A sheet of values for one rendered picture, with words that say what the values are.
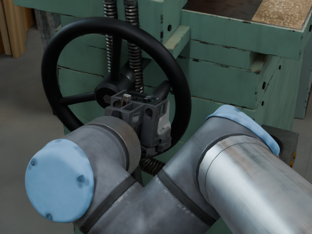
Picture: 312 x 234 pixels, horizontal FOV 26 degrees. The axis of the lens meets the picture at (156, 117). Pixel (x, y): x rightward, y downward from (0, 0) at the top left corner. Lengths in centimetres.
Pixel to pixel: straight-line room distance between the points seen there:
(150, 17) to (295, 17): 26
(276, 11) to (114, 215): 60
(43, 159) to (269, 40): 59
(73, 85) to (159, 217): 75
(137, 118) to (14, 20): 195
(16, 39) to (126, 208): 216
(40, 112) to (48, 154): 179
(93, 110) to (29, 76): 131
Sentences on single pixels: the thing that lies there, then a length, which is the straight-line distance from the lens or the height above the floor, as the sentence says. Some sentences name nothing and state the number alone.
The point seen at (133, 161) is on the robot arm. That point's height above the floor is 91.
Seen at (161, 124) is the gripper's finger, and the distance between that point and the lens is 105.
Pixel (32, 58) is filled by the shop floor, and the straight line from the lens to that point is 291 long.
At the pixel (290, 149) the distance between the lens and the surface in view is 140.
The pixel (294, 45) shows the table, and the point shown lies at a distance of 124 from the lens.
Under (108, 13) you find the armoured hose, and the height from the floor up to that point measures 93.
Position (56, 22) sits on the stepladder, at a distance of 235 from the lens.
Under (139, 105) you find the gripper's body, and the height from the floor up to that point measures 93.
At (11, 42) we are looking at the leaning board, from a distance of 289.
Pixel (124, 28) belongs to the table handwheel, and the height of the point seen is 95.
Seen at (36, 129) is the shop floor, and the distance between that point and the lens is 249.
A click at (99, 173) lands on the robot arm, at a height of 97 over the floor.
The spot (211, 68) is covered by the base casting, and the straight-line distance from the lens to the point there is 132.
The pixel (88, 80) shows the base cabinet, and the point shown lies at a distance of 145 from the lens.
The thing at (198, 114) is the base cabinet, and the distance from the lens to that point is 138.
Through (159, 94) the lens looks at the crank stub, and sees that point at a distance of 109.
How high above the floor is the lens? 148
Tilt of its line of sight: 36 degrees down
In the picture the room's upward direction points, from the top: straight up
